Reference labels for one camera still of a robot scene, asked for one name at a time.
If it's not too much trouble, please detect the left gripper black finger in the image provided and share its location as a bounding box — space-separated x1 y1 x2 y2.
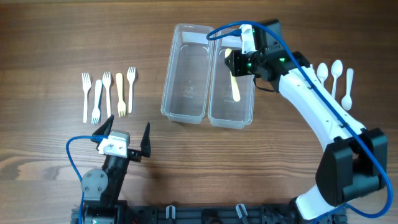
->
92 115 114 143
140 122 151 157

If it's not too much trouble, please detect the yellow plastic spoon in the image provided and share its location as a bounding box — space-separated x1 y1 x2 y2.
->
224 48 241 102

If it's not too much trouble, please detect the white plastic spoon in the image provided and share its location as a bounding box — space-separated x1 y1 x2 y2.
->
317 62 328 86
331 60 343 99
341 68 354 111

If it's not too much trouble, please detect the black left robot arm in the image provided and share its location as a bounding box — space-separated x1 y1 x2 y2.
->
76 116 151 223

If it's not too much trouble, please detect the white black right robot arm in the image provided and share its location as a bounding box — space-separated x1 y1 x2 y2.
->
224 20 393 223

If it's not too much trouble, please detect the right clear plastic container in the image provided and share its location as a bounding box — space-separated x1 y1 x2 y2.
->
208 36 255 129

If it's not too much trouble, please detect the clear plastic container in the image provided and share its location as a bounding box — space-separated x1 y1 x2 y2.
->
160 24 214 124
208 36 255 129

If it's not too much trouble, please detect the left clear plastic container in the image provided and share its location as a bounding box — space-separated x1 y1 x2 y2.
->
160 24 214 124

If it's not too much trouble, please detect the white plastic fork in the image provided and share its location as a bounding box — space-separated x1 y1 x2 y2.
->
91 80 103 124
127 67 136 113
102 72 112 117
81 72 91 123

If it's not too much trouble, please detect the yellow plastic fork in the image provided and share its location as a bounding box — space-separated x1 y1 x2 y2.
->
116 73 126 118

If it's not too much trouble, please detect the blue left cable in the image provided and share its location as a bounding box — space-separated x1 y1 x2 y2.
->
65 135 109 224

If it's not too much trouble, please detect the blue cable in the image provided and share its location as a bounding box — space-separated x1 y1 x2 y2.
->
206 21 394 224
65 135 109 224

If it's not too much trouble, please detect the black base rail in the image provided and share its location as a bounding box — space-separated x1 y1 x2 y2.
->
82 204 348 224

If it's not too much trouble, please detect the blue right cable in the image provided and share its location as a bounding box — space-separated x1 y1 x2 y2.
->
206 21 394 224

